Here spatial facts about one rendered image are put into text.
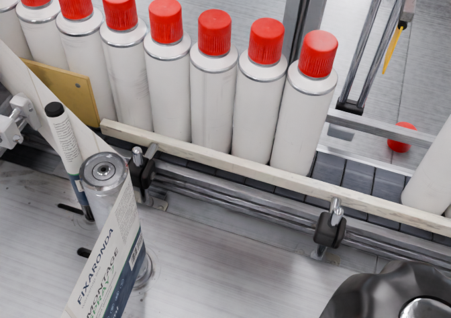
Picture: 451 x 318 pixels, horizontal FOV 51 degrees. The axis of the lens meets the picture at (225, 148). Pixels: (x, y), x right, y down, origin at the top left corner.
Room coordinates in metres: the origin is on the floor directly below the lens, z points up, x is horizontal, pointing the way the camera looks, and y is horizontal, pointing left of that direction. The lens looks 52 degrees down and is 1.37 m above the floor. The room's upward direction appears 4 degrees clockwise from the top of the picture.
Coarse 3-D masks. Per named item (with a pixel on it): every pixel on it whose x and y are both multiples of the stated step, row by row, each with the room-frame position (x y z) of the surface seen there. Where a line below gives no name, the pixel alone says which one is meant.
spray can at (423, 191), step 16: (448, 128) 0.31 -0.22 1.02; (432, 144) 0.32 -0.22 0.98; (448, 144) 0.30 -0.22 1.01; (432, 160) 0.31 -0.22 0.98; (448, 160) 0.30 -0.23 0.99; (416, 176) 0.32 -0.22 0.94; (432, 176) 0.30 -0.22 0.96; (448, 176) 0.29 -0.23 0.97; (416, 192) 0.30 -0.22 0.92; (432, 192) 0.29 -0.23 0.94; (448, 192) 0.29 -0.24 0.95; (416, 208) 0.30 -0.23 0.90; (432, 208) 0.29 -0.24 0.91
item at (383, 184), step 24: (120, 144) 0.38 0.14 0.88; (192, 168) 0.35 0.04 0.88; (216, 168) 0.35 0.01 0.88; (312, 168) 0.36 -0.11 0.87; (336, 168) 0.36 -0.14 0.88; (360, 168) 0.36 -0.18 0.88; (288, 192) 0.32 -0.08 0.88; (360, 192) 0.33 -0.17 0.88; (384, 192) 0.33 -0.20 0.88; (360, 216) 0.29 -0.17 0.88; (432, 240) 0.27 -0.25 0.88
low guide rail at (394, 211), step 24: (144, 144) 0.36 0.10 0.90; (168, 144) 0.36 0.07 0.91; (192, 144) 0.36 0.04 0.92; (240, 168) 0.33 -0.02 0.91; (264, 168) 0.33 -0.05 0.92; (312, 192) 0.31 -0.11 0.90; (336, 192) 0.30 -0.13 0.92; (384, 216) 0.28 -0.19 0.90; (408, 216) 0.28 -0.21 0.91; (432, 216) 0.28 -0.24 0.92
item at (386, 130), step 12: (336, 120) 0.37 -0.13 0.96; (348, 120) 0.37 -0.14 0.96; (360, 120) 0.37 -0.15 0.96; (372, 120) 0.37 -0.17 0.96; (372, 132) 0.36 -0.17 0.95; (384, 132) 0.36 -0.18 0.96; (396, 132) 0.36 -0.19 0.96; (408, 132) 0.36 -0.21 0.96; (420, 132) 0.36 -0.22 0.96; (420, 144) 0.35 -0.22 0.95
